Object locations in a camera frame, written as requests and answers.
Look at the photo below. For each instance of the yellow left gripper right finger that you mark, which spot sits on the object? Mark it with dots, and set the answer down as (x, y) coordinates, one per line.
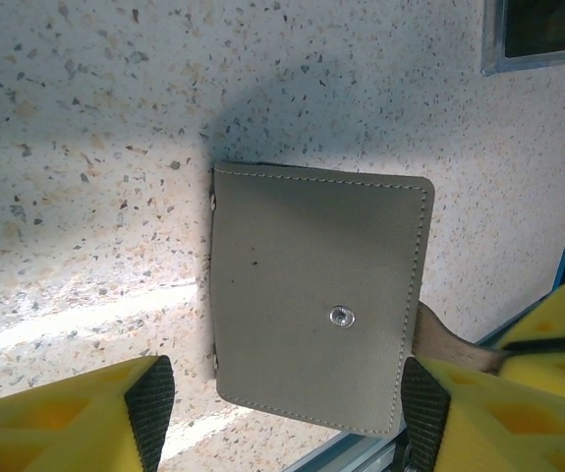
(478, 432)

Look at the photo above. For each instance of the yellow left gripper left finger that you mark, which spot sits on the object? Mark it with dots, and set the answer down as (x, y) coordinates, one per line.
(66, 428)

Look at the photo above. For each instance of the grey leather card holder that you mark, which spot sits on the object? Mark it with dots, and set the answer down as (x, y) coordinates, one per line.
(306, 275)

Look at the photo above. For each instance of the clear acrylic card box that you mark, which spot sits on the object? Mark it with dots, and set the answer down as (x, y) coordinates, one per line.
(493, 54)

